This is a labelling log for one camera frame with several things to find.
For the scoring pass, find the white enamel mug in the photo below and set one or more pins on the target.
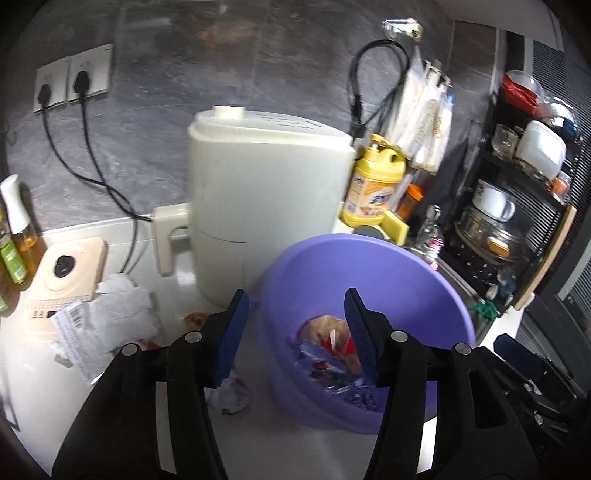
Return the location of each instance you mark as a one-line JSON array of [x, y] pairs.
[[493, 201]]

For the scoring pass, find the white plastic container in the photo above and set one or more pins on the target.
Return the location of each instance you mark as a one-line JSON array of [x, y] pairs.
[[542, 149]]

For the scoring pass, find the yellow detergent bottle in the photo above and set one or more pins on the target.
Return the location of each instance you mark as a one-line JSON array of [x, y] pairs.
[[376, 177]]

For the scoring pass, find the brown paper bag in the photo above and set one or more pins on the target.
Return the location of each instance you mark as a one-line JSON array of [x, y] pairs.
[[333, 335]]

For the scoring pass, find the right wall socket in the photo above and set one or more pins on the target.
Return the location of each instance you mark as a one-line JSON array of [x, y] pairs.
[[96, 63]]

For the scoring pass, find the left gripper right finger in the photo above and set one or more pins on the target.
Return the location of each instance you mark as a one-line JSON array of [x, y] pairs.
[[478, 433]]

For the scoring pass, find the foil ball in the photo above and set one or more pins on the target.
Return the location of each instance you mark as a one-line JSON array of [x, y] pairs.
[[362, 396]]

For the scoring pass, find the black dish rack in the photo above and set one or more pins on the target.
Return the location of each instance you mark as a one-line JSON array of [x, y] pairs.
[[479, 56]]

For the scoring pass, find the cream induction cooktop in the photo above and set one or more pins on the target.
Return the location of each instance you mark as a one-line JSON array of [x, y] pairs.
[[69, 270]]

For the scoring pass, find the silver foil snack bag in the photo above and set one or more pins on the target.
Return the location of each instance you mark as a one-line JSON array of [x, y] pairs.
[[323, 369]]

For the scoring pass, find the white paper wrapper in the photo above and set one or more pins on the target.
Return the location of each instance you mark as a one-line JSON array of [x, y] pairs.
[[122, 312]]

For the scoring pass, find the small crumpled brown paper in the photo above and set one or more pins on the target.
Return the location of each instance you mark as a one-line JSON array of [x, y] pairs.
[[195, 321]]

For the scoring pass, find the wall socket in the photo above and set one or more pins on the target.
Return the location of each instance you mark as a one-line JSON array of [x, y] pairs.
[[96, 63], [55, 76]]

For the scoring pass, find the white top oil sprayer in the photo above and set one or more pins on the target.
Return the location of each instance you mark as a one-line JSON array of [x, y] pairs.
[[23, 231]]

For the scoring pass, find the hanging white plastic bags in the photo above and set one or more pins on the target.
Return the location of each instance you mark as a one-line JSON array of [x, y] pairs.
[[420, 125]]

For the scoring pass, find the red white wrapper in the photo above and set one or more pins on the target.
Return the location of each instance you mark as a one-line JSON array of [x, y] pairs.
[[229, 398]]

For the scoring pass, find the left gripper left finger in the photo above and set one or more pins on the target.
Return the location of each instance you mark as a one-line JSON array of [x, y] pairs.
[[146, 417]]

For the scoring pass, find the cream air fryer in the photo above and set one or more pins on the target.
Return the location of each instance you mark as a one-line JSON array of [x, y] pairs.
[[258, 182]]

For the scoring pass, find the purple plastic bucket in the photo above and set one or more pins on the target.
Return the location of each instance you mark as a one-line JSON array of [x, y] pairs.
[[375, 286]]

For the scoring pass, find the steel pot with lid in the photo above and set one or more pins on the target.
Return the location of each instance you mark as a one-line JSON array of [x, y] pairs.
[[493, 240]]

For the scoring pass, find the left wall socket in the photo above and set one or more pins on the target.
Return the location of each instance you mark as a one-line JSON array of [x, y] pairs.
[[55, 76]]

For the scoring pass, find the yellow cap green label bottle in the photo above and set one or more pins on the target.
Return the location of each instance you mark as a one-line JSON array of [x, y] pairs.
[[10, 254]]

